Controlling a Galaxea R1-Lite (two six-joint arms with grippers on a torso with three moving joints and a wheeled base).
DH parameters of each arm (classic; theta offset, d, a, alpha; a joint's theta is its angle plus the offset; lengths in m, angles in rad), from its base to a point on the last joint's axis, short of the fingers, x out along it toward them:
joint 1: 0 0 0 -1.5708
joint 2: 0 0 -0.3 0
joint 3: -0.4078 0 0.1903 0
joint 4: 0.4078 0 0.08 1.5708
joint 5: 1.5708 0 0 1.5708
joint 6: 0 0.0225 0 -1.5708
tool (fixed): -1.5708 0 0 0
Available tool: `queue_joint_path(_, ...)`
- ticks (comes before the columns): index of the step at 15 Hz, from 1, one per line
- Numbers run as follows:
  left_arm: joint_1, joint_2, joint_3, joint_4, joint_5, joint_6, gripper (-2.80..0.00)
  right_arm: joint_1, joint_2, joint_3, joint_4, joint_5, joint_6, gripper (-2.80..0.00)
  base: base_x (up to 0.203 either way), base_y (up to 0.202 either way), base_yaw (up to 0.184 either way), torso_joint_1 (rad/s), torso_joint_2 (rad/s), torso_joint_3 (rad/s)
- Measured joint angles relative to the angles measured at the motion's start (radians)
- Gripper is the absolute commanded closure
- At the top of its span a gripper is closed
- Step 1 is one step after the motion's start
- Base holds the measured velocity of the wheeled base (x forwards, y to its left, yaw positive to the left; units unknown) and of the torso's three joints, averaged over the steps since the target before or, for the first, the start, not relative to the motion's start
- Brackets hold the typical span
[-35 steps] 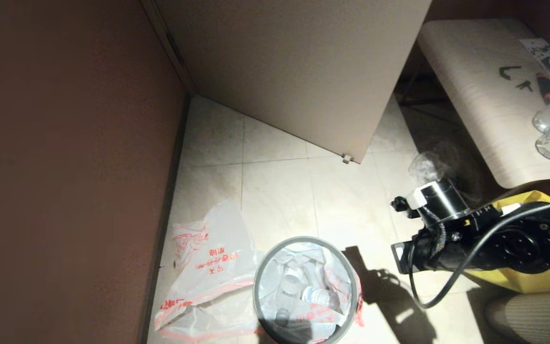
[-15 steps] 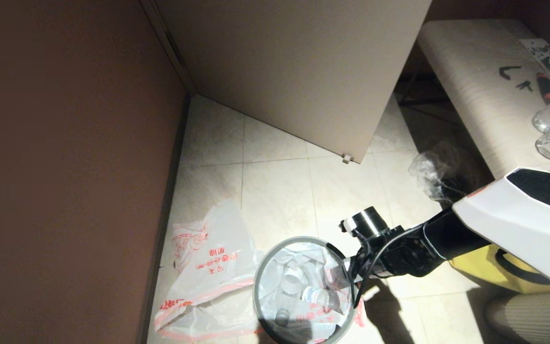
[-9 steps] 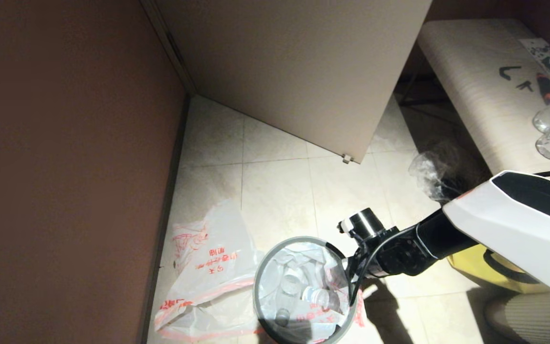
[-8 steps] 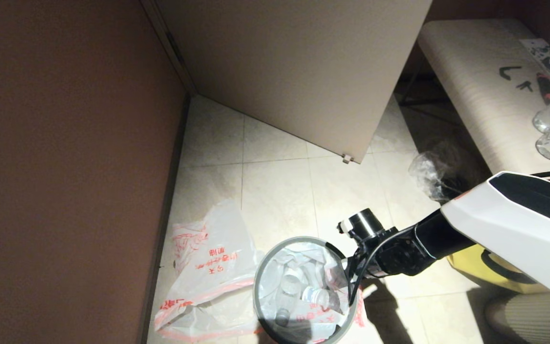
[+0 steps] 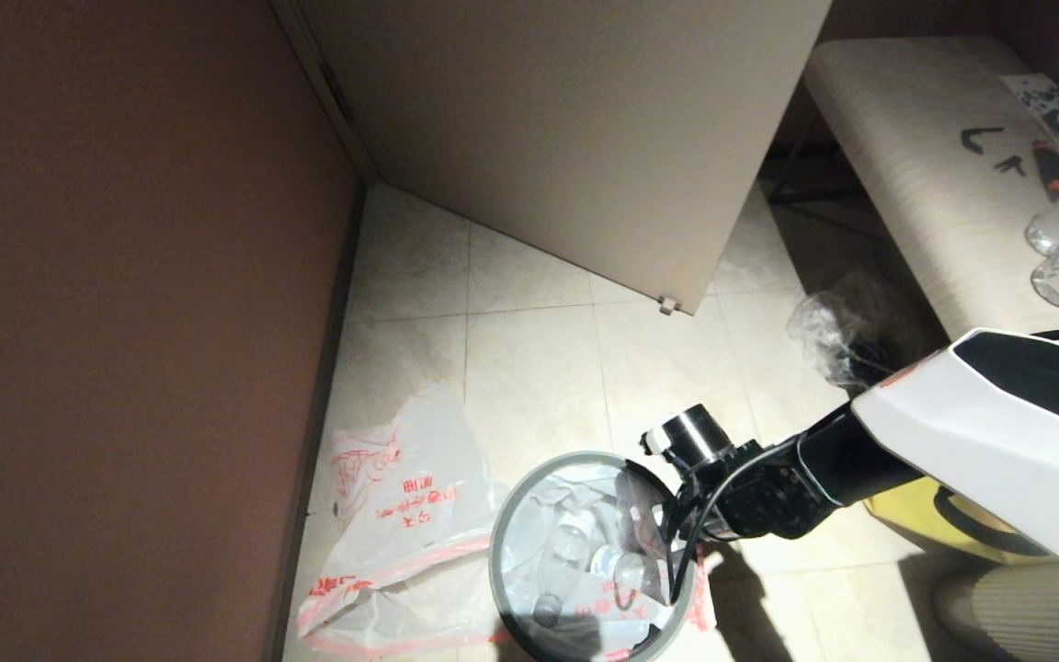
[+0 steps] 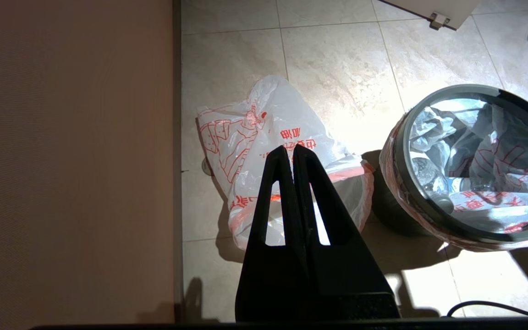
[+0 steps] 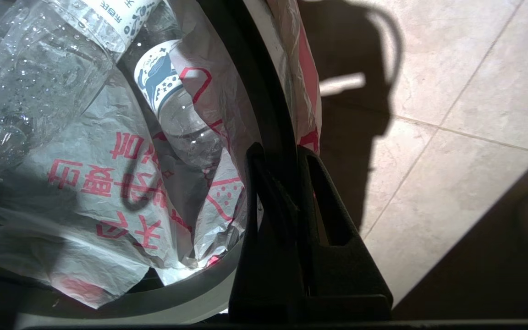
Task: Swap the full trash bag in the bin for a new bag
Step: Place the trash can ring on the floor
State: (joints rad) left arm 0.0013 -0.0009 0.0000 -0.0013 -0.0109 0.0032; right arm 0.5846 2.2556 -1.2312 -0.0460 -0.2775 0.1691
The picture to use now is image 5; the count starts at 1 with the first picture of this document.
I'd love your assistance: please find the grey plastic bin ring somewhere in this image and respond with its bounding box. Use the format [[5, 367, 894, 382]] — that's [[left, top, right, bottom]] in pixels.
[[489, 451, 698, 662]]

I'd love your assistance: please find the yellow fabric tote bag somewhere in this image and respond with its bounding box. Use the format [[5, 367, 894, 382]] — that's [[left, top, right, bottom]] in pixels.
[[865, 474, 1054, 566]]

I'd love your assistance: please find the clear bag with black contents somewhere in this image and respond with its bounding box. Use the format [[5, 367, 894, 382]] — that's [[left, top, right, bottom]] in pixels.
[[787, 292, 917, 392]]

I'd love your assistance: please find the clear bottle blue label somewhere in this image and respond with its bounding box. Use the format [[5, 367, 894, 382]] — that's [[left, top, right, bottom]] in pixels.
[[589, 544, 650, 589]]

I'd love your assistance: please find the light wood grain table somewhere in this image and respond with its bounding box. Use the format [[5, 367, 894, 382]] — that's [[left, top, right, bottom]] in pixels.
[[767, 37, 1059, 343]]

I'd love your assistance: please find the beige door panel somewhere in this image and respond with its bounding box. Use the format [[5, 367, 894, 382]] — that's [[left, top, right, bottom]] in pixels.
[[295, 0, 832, 316]]

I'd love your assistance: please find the red black screwdriver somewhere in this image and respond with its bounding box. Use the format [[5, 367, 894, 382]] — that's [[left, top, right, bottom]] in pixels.
[[1032, 140, 1059, 201]]

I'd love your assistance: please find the printed paper leaflet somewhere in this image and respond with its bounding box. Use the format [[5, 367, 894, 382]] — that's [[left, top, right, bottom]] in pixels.
[[998, 74, 1059, 148]]

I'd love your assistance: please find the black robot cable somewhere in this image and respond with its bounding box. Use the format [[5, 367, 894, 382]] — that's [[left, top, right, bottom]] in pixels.
[[667, 441, 774, 603]]

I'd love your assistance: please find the black cylindrical wrist camera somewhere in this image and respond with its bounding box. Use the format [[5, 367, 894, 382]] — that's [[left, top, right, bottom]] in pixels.
[[644, 405, 734, 470]]

